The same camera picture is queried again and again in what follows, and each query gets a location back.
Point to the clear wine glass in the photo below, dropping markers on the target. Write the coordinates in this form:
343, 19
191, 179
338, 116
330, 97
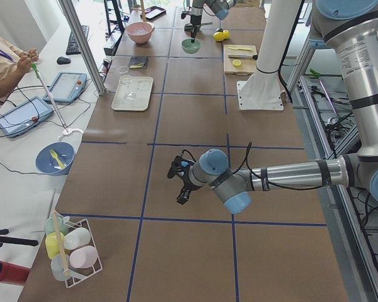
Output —
126, 80

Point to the black handled knife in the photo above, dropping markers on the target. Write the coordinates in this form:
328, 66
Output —
244, 57

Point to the aluminium frame post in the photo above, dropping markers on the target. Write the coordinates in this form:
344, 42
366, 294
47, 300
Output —
70, 14

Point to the yellow plastic knife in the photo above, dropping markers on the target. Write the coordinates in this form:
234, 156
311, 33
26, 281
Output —
241, 48

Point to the white plastic cup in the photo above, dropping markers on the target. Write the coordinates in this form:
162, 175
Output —
77, 238

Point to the dark grey folded cloth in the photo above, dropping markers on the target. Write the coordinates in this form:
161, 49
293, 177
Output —
138, 62

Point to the far blue teach pendant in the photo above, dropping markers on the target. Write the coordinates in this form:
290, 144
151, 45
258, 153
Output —
68, 86

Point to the yellow lemon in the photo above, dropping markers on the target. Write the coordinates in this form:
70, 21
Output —
226, 34
219, 36

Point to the near blue teach pendant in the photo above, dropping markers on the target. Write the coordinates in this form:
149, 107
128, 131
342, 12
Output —
22, 118

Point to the black computer mouse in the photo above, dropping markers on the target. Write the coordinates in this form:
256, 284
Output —
63, 60

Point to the yellow plastic cup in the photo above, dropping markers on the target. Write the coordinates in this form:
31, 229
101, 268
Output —
51, 245

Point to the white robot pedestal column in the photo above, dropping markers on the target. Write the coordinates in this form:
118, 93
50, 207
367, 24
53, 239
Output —
262, 90

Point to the mint green bowl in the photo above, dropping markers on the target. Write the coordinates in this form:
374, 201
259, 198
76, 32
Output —
190, 46

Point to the white wire cup rack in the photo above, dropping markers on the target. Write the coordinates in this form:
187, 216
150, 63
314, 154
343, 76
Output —
61, 269

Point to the red cylinder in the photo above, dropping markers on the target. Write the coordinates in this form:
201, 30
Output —
13, 274

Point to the black camera tripod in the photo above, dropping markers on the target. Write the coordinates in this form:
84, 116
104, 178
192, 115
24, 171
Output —
13, 240

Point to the half lemon slice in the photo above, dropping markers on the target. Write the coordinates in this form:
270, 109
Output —
236, 63

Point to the cream bear tray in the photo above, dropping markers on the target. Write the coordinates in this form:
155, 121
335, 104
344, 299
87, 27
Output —
142, 86

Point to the blue teach pendant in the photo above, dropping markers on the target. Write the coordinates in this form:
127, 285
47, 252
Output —
68, 86
22, 118

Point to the person in beige shirt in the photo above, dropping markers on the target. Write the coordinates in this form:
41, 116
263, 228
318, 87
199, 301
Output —
14, 64

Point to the grey rod with green tip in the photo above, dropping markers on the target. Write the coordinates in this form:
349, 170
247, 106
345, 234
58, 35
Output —
48, 93

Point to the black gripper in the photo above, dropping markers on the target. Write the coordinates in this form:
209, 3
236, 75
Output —
184, 182
194, 21

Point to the pink bowl of ice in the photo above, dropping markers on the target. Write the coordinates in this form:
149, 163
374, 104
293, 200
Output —
140, 32

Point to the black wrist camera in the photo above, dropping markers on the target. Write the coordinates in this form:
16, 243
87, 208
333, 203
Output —
173, 169

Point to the wooden cutting board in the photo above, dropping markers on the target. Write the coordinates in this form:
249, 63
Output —
248, 66

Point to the yellow plastic fork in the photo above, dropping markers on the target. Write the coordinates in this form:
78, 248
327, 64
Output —
56, 157

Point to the pink plastic cup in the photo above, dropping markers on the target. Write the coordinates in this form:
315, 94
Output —
83, 257

